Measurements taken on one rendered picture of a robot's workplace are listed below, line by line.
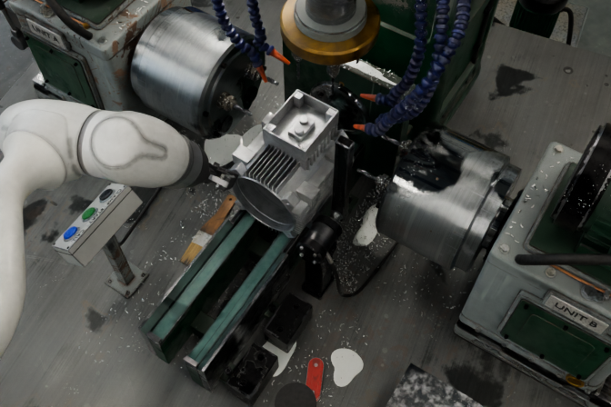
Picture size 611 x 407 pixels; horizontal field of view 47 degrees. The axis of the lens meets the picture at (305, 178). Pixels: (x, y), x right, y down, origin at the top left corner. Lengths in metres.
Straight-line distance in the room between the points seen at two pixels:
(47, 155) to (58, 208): 0.70
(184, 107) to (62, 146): 0.49
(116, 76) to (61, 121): 0.54
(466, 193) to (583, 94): 0.77
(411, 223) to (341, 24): 0.39
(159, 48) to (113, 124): 0.55
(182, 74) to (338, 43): 0.39
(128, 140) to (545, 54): 1.36
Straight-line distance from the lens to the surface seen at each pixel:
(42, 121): 1.10
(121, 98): 1.66
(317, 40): 1.26
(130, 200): 1.42
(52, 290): 1.67
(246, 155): 1.42
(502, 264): 1.27
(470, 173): 1.32
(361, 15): 1.27
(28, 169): 1.07
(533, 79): 2.00
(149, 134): 1.00
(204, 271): 1.48
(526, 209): 1.31
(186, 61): 1.50
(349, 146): 1.22
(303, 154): 1.35
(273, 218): 1.50
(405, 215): 1.34
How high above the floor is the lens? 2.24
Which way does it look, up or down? 57 degrees down
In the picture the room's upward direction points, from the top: straight up
